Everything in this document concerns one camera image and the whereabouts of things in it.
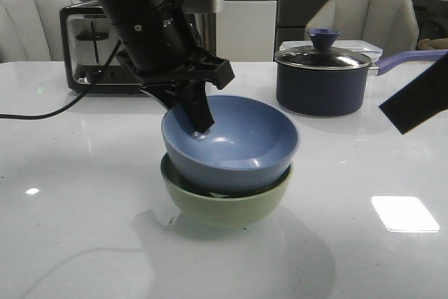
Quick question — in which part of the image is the beige chair right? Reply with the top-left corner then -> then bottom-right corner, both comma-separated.
304,0 -> 419,57

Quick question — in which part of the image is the black cable left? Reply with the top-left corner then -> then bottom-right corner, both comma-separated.
0,43 -> 122,120

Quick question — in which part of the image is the green bowl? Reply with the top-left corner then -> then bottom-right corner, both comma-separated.
160,154 -> 293,228

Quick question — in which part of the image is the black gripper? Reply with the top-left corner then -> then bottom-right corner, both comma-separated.
116,48 -> 235,133

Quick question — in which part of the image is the dark blue saucepan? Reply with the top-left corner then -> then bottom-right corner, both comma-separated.
275,50 -> 447,117

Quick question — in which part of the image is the blue bowl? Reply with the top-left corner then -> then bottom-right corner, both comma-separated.
161,95 -> 300,195

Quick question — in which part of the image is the clear plastic container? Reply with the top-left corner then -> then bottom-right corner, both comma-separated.
279,40 -> 383,62

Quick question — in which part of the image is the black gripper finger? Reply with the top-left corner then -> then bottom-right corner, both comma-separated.
379,54 -> 447,134

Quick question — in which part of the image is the glass pot lid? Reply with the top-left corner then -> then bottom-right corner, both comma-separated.
274,28 -> 372,70

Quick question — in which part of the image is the beige chair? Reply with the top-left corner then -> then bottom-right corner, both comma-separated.
1,0 -> 80,63
304,0 -> 419,57

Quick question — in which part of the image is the black and chrome toaster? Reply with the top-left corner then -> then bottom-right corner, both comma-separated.
59,1 -> 141,95

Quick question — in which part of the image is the white refrigerator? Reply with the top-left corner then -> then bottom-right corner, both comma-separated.
216,0 -> 277,62

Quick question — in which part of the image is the beige chair left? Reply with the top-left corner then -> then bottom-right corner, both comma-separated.
1,0 -> 80,63

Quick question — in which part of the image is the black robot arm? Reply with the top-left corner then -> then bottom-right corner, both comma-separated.
98,0 -> 235,133

